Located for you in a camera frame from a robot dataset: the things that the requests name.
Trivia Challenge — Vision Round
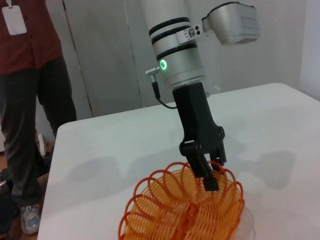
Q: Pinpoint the person in red shirt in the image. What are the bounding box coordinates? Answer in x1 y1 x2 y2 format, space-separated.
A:
0 0 77 235

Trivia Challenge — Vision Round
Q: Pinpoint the dark bag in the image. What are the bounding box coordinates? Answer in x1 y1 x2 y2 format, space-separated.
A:
0 168 19 240

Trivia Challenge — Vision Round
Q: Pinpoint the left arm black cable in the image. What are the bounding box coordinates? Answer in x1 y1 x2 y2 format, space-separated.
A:
144 66 179 110

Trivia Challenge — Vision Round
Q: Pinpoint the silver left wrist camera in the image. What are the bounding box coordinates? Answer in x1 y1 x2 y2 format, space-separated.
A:
201 1 261 46

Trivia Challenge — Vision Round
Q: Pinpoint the orange wire basket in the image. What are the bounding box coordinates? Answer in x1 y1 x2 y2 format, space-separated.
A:
117 159 246 240

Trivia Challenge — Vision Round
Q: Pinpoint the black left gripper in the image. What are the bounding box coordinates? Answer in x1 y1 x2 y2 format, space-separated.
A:
172 81 227 192

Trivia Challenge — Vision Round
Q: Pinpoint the white name badge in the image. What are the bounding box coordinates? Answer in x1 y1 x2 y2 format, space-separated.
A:
1 0 28 36

